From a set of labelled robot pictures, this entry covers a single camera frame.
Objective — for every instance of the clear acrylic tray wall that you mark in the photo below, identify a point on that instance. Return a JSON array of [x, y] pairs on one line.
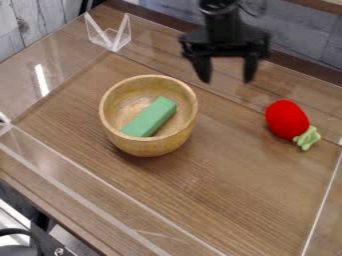
[[236, 193]]

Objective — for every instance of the clear acrylic corner bracket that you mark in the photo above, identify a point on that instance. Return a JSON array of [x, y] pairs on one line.
[[109, 39]]

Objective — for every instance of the red plush strawberry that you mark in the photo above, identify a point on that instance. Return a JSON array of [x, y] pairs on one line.
[[290, 124]]

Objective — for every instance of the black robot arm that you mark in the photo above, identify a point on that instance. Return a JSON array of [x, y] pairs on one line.
[[224, 37]]

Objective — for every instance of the wooden bowl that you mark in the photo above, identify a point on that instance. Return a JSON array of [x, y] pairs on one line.
[[124, 101]]

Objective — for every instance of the black equipment lower left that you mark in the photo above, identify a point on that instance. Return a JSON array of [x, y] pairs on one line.
[[41, 244]]

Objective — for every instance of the green rectangular block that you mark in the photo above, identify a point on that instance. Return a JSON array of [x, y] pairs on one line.
[[151, 118]]

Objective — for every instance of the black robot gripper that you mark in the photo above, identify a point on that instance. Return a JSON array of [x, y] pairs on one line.
[[250, 46]]

